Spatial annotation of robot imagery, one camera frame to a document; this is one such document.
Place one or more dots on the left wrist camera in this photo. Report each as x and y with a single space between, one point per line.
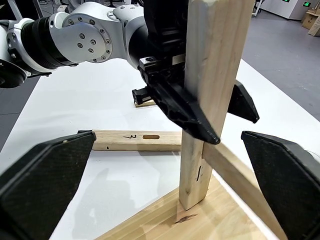
165 22

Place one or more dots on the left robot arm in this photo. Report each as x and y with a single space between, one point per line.
82 37

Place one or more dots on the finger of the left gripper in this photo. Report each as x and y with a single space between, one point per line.
185 110
243 105

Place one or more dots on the wooden leg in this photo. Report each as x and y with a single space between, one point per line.
215 62

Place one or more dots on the wooden seat board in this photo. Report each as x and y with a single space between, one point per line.
200 225

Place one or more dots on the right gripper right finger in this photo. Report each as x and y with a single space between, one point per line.
287 180

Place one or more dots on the wooden bar with slot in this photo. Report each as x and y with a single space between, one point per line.
125 141

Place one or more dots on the robot body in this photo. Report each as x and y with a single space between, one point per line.
10 75

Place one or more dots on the cardboard box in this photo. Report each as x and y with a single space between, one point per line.
312 21

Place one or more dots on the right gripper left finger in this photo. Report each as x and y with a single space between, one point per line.
37 190

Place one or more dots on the wooden cross bar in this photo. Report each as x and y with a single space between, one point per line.
232 172

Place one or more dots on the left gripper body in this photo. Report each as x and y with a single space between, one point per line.
160 67

